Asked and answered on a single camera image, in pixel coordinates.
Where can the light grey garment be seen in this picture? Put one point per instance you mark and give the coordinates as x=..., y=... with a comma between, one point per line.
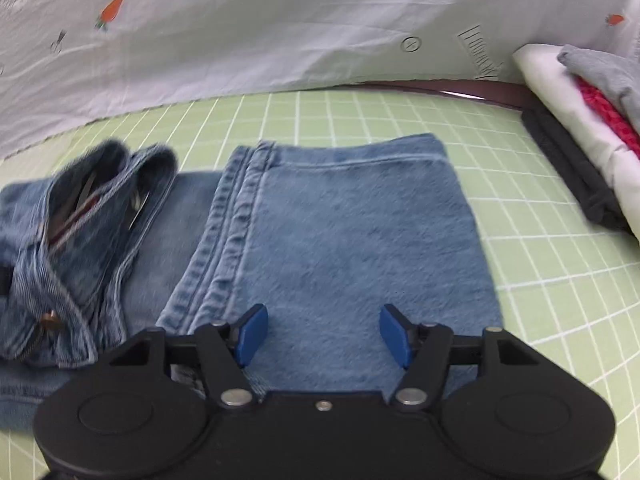
x=605, y=75

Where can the white garment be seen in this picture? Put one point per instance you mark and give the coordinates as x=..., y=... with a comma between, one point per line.
x=550, y=90

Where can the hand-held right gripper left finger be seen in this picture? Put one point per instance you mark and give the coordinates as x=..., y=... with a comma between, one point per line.
x=250, y=332

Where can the blue denim jeans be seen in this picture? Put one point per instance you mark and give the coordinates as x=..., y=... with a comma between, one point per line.
x=350, y=235

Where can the white carrot print sheet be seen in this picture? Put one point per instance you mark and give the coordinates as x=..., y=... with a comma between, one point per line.
x=250, y=20

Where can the green grid mat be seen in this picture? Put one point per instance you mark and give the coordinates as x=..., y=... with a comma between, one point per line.
x=550, y=260

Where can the black garment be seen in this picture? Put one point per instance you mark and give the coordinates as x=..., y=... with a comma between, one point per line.
x=575, y=165

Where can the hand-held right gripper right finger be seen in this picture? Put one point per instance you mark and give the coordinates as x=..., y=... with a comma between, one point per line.
x=397, y=335

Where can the red knit garment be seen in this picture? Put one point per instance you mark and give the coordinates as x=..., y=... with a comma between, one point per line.
x=610, y=110

